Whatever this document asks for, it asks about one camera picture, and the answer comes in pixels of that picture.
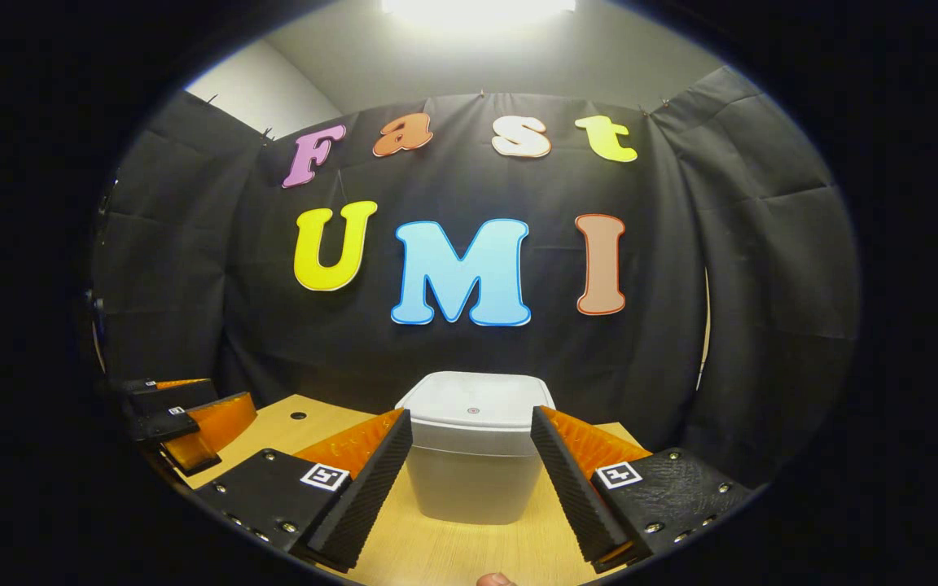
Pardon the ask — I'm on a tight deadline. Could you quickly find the wooden desktop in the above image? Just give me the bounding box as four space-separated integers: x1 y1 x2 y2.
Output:
180 395 651 586

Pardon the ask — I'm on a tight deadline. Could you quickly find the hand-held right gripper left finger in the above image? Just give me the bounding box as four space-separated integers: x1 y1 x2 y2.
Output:
192 409 414 573

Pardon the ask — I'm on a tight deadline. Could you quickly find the long ceiling light panel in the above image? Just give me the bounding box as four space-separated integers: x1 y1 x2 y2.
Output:
379 0 577 35

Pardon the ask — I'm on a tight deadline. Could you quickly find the black backdrop cloth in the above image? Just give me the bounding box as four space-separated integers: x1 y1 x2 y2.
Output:
90 67 861 489

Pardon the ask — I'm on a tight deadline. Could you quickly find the white desktop garbage bin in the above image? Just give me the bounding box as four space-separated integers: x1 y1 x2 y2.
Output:
394 371 557 526

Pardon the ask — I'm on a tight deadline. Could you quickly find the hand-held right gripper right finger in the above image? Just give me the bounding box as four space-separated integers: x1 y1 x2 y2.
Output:
530 405 755 574

